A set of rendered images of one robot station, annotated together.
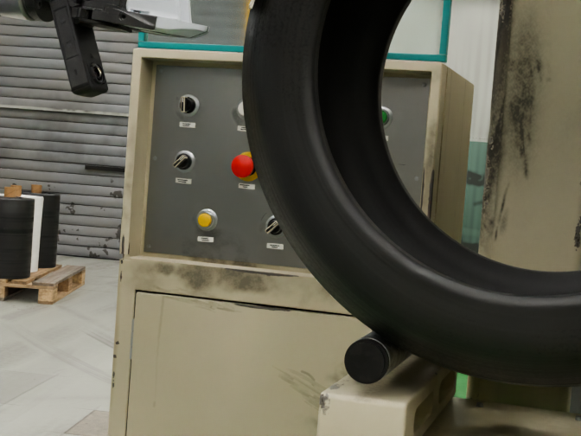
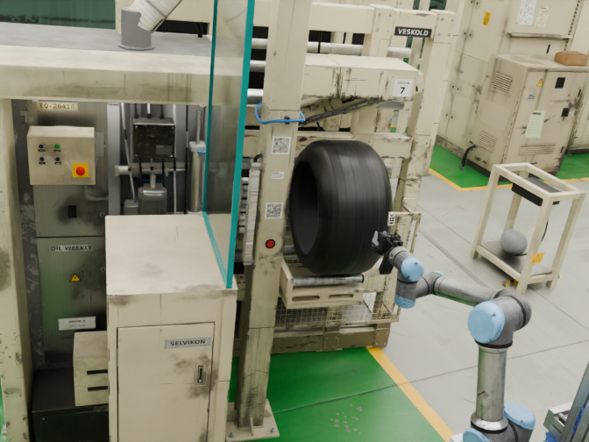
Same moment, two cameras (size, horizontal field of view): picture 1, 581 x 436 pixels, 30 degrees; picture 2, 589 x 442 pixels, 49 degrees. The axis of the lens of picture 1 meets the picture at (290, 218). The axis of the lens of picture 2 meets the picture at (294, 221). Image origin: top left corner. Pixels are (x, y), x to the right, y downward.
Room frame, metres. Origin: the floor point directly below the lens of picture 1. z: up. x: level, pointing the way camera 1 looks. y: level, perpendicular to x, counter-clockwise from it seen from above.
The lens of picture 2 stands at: (2.79, 1.81, 2.35)
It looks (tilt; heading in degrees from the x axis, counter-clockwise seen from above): 25 degrees down; 235
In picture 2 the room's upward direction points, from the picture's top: 7 degrees clockwise
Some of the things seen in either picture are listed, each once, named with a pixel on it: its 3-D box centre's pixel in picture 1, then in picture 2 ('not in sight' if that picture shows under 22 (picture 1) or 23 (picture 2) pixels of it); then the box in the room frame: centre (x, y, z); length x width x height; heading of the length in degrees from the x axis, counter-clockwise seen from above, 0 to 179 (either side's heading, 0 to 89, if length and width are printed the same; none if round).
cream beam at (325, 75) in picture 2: not in sight; (345, 76); (0.98, -0.52, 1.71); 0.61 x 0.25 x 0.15; 163
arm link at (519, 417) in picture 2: not in sight; (514, 425); (1.14, 0.88, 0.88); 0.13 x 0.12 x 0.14; 2
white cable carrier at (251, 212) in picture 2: not in sight; (251, 213); (1.52, -0.32, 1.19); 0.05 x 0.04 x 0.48; 73
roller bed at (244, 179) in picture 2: not in sight; (255, 201); (1.29, -0.70, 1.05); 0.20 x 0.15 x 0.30; 163
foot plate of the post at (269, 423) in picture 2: not in sight; (248, 417); (1.43, -0.32, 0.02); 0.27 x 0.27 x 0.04; 73
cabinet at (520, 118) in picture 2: not in sight; (525, 118); (-3.13, -2.53, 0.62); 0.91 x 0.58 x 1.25; 173
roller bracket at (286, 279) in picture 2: not in sight; (279, 265); (1.35, -0.32, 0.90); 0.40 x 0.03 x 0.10; 73
